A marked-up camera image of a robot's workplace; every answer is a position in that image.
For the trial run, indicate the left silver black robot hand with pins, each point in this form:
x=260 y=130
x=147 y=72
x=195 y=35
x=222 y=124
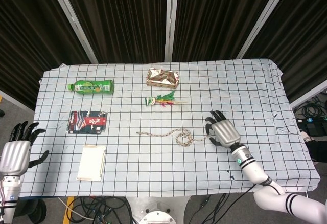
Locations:
x=14 y=157

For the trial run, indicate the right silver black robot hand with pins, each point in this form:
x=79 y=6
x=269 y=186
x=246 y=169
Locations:
x=226 y=132

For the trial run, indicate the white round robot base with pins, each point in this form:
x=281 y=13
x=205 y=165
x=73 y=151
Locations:
x=158 y=217

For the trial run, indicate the colourful feather toy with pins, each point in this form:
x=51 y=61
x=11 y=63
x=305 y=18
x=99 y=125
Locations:
x=166 y=98

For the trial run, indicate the white plastic tray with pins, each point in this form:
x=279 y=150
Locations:
x=90 y=164

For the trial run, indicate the dark red blue packet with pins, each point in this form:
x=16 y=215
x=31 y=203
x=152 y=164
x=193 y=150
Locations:
x=87 y=123

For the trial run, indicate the white black checked tablecloth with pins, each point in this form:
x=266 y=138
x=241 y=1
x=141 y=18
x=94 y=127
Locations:
x=153 y=167

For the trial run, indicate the gold foil wrapped package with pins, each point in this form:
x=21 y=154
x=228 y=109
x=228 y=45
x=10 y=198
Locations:
x=162 y=78

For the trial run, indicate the green plastic drink bottle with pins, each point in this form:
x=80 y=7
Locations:
x=89 y=87

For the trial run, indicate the dark corrugated partition panel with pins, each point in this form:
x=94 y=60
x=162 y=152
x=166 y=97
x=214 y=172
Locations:
x=304 y=29
x=28 y=34
x=219 y=17
x=120 y=19

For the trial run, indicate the white partition post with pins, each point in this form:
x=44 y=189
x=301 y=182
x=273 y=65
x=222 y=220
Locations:
x=74 y=22
x=263 y=19
x=170 y=19

